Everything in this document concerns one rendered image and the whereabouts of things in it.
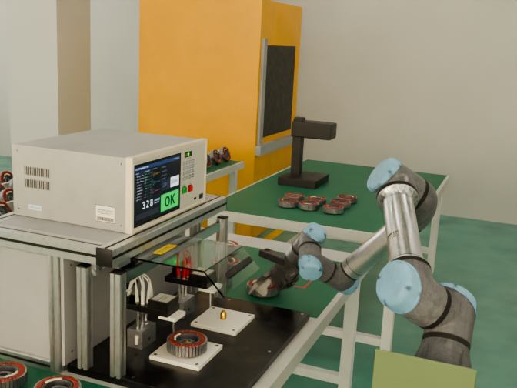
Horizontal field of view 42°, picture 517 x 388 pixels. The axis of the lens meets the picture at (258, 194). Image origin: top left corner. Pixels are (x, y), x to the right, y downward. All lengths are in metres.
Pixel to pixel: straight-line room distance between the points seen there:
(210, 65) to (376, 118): 2.17
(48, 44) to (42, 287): 4.09
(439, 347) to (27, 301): 1.06
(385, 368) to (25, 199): 1.07
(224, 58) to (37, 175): 3.72
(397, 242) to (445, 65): 5.23
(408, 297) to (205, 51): 4.20
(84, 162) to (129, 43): 6.33
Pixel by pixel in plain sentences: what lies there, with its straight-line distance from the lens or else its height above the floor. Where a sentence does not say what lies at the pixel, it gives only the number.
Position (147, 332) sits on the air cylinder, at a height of 0.81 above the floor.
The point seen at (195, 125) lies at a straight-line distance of 5.65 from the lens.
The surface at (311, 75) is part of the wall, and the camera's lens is 7.18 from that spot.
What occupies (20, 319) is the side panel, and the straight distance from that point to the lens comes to 1.93.
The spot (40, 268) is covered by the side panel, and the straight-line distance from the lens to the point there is 1.83.
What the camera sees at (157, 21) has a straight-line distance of 5.79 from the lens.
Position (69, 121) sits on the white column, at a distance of 5.89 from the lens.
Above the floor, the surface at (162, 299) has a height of 0.92.
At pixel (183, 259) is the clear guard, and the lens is 1.76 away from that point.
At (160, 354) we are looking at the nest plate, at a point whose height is 0.78.
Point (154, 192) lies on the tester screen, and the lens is 1.86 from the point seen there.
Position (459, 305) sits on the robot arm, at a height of 1.03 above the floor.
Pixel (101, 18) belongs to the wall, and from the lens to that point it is 8.33.
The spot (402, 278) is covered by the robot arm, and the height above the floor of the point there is 1.10.
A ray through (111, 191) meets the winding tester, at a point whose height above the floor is 1.22.
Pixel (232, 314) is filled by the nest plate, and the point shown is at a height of 0.78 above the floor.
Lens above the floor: 1.63
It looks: 13 degrees down
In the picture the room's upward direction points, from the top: 3 degrees clockwise
